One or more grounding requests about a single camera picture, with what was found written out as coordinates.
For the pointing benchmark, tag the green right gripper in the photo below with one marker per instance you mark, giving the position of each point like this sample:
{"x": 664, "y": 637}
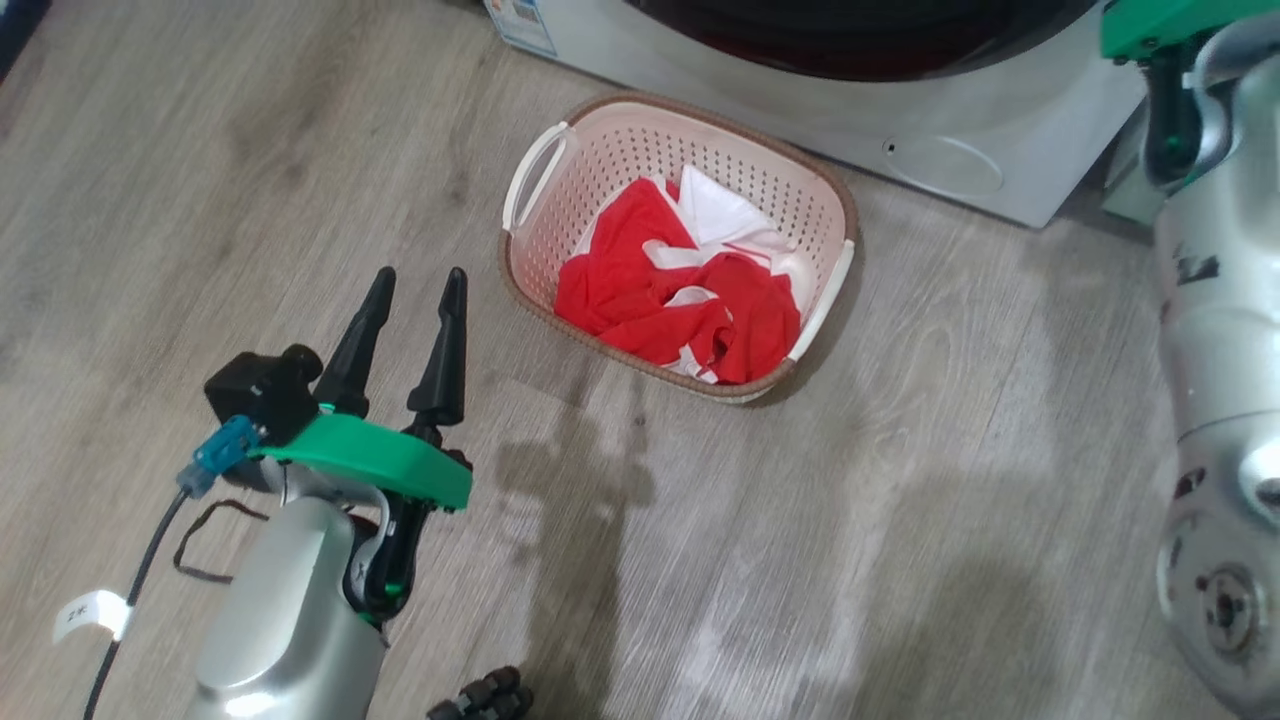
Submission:
{"x": 1150, "y": 25}

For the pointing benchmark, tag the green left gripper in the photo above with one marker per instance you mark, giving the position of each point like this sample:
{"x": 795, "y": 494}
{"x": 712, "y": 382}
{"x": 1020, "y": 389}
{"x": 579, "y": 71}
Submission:
{"x": 380, "y": 460}

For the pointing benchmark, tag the red and white garment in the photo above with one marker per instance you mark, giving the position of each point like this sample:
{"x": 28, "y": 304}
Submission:
{"x": 650, "y": 290}

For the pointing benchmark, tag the dark grey rounded object edge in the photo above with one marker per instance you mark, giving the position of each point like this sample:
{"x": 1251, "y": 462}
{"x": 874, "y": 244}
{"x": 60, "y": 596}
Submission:
{"x": 860, "y": 40}

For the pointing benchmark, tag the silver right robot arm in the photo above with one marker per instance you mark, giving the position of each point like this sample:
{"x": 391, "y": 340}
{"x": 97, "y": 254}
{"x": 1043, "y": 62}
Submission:
{"x": 1220, "y": 300}

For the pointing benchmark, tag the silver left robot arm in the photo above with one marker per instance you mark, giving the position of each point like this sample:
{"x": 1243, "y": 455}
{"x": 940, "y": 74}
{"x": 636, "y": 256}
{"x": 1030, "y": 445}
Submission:
{"x": 280, "y": 620}

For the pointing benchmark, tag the cream perforated laundry basket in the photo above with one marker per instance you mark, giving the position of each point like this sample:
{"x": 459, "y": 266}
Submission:
{"x": 620, "y": 150}

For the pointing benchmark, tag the white front-load washing machine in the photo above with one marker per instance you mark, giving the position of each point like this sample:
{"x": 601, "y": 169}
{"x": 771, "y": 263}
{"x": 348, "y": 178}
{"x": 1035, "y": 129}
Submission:
{"x": 800, "y": 110}

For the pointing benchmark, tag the round white filter cover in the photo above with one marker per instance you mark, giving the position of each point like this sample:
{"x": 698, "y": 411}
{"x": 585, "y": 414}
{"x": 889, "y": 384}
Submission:
{"x": 945, "y": 165}

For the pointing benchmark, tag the black segmented robot part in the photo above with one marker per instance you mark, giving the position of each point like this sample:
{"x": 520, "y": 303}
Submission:
{"x": 485, "y": 697}

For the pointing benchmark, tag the blue energy label sticker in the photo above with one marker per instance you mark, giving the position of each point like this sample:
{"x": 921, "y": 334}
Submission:
{"x": 522, "y": 25}

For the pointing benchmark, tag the dark blue object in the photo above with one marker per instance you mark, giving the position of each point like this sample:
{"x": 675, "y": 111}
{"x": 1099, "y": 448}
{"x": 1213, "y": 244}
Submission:
{"x": 15, "y": 30}

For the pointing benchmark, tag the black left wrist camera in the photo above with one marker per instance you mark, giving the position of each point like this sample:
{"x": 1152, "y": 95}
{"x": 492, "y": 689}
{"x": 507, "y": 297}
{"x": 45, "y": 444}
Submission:
{"x": 260, "y": 390}

